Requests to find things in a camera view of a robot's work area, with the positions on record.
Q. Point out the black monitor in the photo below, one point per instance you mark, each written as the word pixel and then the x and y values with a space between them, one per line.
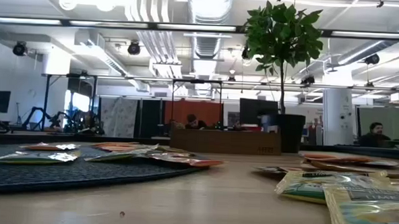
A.
pixel 258 111

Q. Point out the silver ventilation duct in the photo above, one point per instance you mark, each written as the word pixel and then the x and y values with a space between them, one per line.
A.
pixel 207 46

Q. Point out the white patterned partition panel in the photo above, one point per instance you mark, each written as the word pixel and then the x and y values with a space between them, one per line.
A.
pixel 118 117

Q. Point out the grey green partition panel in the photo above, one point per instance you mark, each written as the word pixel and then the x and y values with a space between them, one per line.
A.
pixel 384 121

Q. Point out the black ceiling spotlight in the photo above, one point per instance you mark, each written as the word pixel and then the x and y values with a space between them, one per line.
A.
pixel 134 48
pixel 307 79
pixel 372 59
pixel 19 48

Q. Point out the brown wooden tea organizer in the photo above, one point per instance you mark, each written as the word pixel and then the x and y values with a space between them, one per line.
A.
pixel 225 141

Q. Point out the yellow green lemon tea packet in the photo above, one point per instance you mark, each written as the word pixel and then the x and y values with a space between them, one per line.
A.
pixel 304 190
pixel 367 214
pixel 32 157
pixel 126 156
pixel 174 151

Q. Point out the white pillar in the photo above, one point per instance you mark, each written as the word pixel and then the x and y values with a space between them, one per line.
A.
pixel 337 116

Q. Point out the orange partition panel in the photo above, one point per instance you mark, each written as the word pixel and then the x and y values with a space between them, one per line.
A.
pixel 193 110

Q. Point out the green potted plant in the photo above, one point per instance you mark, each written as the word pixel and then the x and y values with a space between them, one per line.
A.
pixel 291 133

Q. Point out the round dark woven placemat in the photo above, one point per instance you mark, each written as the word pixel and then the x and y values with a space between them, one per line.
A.
pixel 82 174

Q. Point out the black metal station frame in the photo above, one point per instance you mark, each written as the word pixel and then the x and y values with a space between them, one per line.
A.
pixel 220 102
pixel 45 102

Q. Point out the person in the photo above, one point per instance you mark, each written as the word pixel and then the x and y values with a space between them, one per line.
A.
pixel 375 136
pixel 194 122

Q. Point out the black aluminium table frame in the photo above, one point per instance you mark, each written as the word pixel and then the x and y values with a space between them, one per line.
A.
pixel 2 138

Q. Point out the red orange peach tea packet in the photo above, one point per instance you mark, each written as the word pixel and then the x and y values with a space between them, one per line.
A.
pixel 352 168
pixel 382 164

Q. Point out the black overhead light bar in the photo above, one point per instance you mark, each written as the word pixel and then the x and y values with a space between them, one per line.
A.
pixel 152 25

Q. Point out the black partition panel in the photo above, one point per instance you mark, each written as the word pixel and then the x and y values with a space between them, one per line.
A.
pixel 150 118

